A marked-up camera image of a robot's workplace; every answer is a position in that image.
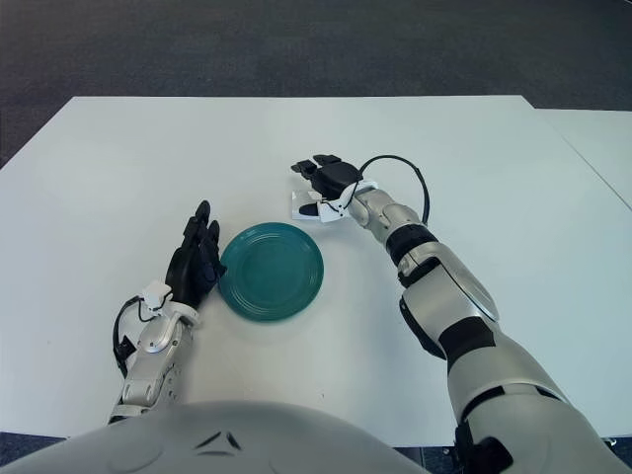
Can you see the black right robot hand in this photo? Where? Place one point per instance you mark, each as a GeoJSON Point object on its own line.
{"type": "Point", "coordinates": [336, 175]}

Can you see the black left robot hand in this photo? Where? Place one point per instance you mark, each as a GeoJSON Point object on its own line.
{"type": "Point", "coordinates": [190, 271]}

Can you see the white cube charger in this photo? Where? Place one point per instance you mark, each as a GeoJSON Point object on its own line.
{"type": "Point", "coordinates": [298, 200]}

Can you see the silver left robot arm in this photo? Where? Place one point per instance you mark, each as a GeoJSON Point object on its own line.
{"type": "Point", "coordinates": [153, 355]}

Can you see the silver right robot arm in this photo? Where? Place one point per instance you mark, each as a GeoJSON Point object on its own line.
{"type": "Point", "coordinates": [454, 296]}

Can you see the teal round plate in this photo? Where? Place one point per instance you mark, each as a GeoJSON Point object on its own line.
{"type": "Point", "coordinates": [271, 274]}

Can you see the white right wrist connector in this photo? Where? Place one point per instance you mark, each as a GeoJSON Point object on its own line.
{"type": "Point", "coordinates": [330, 212]}

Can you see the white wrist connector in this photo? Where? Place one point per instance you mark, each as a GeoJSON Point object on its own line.
{"type": "Point", "coordinates": [154, 295]}
{"type": "Point", "coordinates": [330, 212]}

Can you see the white left wrist connector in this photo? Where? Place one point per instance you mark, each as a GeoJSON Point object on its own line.
{"type": "Point", "coordinates": [154, 295]}

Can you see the grey robot torso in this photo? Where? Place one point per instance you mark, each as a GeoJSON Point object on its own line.
{"type": "Point", "coordinates": [197, 444]}

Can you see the adjacent white table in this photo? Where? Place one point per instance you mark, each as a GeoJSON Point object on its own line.
{"type": "Point", "coordinates": [602, 143]}

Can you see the black table foot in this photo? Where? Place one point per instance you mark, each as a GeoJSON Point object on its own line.
{"type": "Point", "coordinates": [609, 441]}

